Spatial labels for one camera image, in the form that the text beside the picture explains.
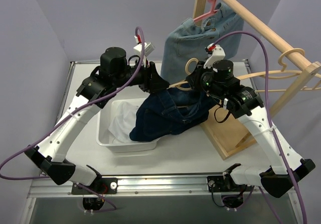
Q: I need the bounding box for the dark blue denim skirt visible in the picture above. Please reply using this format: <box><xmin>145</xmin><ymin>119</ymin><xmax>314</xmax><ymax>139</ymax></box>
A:
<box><xmin>129</xmin><ymin>88</ymin><xmax>217</xmax><ymax>142</ymax></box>

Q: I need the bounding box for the light blue denim skirt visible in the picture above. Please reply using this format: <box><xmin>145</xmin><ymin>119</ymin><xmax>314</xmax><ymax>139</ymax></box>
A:
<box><xmin>160</xmin><ymin>3</ymin><xmax>244</xmax><ymax>84</ymax></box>

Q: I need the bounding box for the white skirt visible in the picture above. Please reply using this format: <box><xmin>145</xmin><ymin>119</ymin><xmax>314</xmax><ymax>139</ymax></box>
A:
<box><xmin>108</xmin><ymin>101</ymin><xmax>140</xmax><ymax>144</ymax></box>

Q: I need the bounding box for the wooden hanger of white skirt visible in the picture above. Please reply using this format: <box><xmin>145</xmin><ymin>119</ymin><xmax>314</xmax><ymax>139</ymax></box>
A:
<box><xmin>255</xmin><ymin>48</ymin><xmax>321</xmax><ymax>92</ymax></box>

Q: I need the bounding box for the wooden hanger of dark skirt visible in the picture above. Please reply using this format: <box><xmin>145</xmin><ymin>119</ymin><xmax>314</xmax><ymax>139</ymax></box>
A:
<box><xmin>183</xmin><ymin>59</ymin><xmax>263</xmax><ymax>111</ymax></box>

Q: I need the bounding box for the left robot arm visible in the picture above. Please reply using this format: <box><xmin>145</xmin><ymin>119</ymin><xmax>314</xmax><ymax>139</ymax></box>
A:
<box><xmin>25</xmin><ymin>43</ymin><xmax>169</xmax><ymax>193</ymax></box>

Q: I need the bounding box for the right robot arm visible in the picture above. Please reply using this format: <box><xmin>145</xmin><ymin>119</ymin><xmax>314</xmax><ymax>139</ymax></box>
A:
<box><xmin>186</xmin><ymin>60</ymin><xmax>315</xmax><ymax>198</ymax></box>

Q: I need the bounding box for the wooden clothes rack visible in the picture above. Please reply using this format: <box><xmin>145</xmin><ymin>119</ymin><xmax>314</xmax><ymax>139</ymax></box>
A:
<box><xmin>193</xmin><ymin>0</ymin><xmax>321</xmax><ymax>161</ymax></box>

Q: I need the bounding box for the white plastic basket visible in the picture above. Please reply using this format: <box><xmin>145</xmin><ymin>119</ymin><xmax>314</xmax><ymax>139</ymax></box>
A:
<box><xmin>96</xmin><ymin>98</ymin><xmax>158</xmax><ymax>153</ymax></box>

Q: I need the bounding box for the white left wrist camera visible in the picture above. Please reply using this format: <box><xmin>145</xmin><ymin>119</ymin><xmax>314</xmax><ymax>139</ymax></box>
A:
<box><xmin>133</xmin><ymin>36</ymin><xmax>155</xmax><ymax>68</ymax></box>

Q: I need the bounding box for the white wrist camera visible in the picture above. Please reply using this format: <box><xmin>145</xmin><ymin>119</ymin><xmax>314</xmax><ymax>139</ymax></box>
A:
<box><xmin>204</xmin><ymin>43</ymin><xmax>225</xmax><ymax>69</ymax></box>
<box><xmin>133</xmin><ymin>36</ymin><xmax>155</xmax><ymax>68</ymax></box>

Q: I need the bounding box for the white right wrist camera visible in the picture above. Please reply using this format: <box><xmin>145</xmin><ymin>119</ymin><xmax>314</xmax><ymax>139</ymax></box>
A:
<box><xmin>204</xmin><ymin>43</ymin><xmax>225</xmax><ymax>69</ymax></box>

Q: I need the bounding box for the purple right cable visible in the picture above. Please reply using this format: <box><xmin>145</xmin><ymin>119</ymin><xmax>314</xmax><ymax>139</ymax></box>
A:
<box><xmin>214</xmin><ymin>31</ymin><xmax>308</xmax><ymax>224</ymax></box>

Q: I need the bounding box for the purple cable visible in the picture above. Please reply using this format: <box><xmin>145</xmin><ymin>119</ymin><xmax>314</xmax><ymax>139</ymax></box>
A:
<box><xmin>0</xmin><ymin>27</ymin><xmax>146</xmax><ymax>212</ymax></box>
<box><xmin>214</xmin><ymin>31</ymin><xmax>308</xmax><ymax>224</ymax></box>

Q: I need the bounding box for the aluminium mounting rail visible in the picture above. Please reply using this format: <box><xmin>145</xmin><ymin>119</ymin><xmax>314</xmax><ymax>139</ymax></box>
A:
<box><xmin>26</xmin><ymin>170</ymin><xmax>301</xmax><ymax>199</ymax></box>

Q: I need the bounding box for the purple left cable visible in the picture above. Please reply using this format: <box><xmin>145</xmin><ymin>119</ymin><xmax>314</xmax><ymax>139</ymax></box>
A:
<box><xmin>0</xmin><ymin>27</ymin><xmax>146</xmax><ymax>212</ymax></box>

